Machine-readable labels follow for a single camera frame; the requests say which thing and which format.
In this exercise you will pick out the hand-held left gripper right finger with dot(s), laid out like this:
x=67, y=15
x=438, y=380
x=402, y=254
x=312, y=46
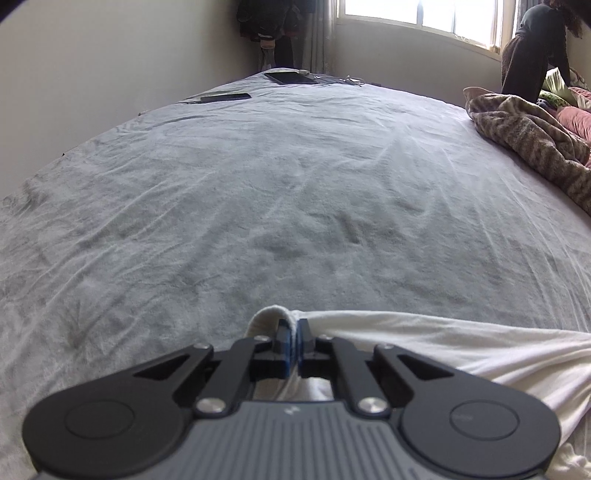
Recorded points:
x=302, y=346

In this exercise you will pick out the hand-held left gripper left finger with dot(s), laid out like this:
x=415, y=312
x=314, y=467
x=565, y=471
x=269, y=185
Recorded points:
x=288, y=350

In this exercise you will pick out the white long-sleeve shirt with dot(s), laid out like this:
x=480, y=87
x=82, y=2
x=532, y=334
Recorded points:
x=461, y=346

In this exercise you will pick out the dark hanging clothes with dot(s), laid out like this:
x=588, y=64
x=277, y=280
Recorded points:
x=268, y=18

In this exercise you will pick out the grey bed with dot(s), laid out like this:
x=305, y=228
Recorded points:
x=231, y=207

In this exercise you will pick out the black phone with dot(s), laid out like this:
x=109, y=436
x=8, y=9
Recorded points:
x=221, y=98

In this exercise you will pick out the brown patterned blanket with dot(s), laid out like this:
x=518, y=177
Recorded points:
x=526, y=134

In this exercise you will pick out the grey patterned curtain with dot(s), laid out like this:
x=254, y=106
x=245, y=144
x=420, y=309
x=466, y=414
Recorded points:
x=318, y=37

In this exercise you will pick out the window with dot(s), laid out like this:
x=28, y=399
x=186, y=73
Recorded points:
x=415, y=18

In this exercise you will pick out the pink folded quilt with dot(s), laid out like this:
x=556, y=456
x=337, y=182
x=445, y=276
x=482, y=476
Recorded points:
x=577, y=120

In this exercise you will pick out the green floral pillow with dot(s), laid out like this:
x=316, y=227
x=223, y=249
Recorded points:
x=556, y=85

